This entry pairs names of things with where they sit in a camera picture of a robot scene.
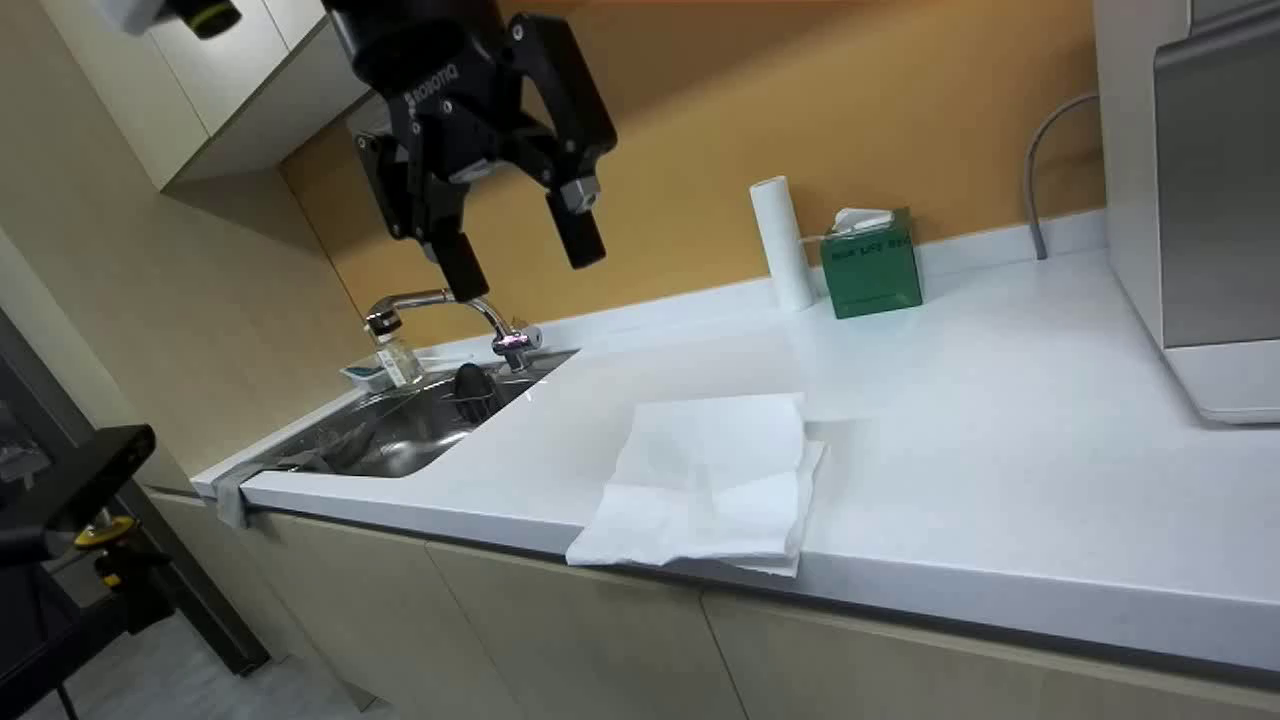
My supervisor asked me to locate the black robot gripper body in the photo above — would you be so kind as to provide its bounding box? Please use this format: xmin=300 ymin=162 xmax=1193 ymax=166
xmin=319 ymin=0 xmax=540 ymax=181

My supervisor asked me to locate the white cloth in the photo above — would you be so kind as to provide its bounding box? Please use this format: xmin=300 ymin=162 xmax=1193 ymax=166
xmin=563 ymin=387 xmax=832 ymax=578

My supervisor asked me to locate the white paper towel roll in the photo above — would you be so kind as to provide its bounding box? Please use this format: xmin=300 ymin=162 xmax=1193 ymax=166
xmin=744 ymin=170 xmax=821 ymax=315

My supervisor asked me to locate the chrome sink faucet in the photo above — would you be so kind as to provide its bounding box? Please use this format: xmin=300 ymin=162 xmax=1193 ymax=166
xmin=361 ymin=283 xmax=543 ymax=380

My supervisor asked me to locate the stainless steel sink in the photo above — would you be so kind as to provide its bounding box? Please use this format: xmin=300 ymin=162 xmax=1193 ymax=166
xmin=258 ymin=349 xmax=580 ymax=484

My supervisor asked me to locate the white tissue in box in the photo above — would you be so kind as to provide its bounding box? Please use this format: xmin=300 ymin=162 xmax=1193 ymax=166
xmin=830 ymin=204 xmax=902 ymax=238

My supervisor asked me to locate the green tissue box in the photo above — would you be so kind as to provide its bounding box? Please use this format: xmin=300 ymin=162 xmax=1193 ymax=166
xmin=816 ymin=212 xmax=929 ymax=325

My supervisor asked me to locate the beige base cabinet door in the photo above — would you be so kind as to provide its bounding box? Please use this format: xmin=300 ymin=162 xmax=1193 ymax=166
xmin=423 ymin=535 xmax=754 ymax=720
xmin=246 ymin=513 xmax=530 ymax=720
xmin=696 ymin=593 xmax=1280 ymax=720

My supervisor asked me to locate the silver white coffee machine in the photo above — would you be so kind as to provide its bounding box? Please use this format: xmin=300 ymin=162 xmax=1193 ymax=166
xmin=1090 ymin=0 xmax=1280 ymax=433

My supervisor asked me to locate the beige wall cabinet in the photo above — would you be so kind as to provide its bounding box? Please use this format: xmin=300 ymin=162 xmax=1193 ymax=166
xmin=36 ymin=0 xmax=371 ymax=195

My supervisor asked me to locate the grey hose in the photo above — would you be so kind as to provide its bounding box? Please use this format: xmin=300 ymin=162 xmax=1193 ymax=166
xmin=1020 ymin=88 xmax=1106 ymax=262

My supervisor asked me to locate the black camera stand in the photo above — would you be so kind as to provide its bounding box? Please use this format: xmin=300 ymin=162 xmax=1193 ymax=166
xmin=0 ymin=307 xmax=272 ymax=720

